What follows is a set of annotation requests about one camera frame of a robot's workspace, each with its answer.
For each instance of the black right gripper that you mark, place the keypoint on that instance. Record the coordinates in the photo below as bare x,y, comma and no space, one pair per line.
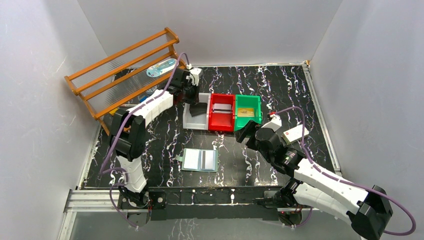
251,133

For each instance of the black card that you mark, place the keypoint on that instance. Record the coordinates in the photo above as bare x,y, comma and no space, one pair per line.
193,107
200,111

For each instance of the white VIP card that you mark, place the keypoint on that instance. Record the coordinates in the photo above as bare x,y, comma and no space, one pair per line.
222,106

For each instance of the silver VIP card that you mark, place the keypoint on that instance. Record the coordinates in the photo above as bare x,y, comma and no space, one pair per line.
222,111

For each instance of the white plastic bin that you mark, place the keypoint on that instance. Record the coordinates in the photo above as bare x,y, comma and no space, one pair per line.
199,122

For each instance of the red plastic bin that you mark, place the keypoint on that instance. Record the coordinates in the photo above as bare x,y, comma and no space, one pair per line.
222,122

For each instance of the gold card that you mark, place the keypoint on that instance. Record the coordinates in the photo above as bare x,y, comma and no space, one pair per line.
246,112

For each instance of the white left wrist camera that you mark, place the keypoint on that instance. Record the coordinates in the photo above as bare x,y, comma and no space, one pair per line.
194,74

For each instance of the white magnetic stripe card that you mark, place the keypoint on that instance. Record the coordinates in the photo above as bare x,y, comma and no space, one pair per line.
207,160

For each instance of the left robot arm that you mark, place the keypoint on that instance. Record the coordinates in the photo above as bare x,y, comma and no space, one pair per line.
129,126

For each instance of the yellow small block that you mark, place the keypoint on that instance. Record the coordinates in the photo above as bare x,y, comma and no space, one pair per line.
112,112

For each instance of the white small box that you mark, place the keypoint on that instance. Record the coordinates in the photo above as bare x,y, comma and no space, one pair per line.
294,134

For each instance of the blue tape roll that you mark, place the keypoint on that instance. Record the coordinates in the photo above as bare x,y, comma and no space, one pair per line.
151,91

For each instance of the green plastic bin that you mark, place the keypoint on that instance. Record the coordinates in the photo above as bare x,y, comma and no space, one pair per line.
253,101

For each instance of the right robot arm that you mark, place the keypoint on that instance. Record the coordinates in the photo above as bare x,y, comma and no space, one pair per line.
366,211

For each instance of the orange wooden shelf rack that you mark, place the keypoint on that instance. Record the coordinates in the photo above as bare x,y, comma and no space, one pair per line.
121,77

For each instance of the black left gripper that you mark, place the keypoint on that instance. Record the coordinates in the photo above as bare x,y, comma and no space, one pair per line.
191,96

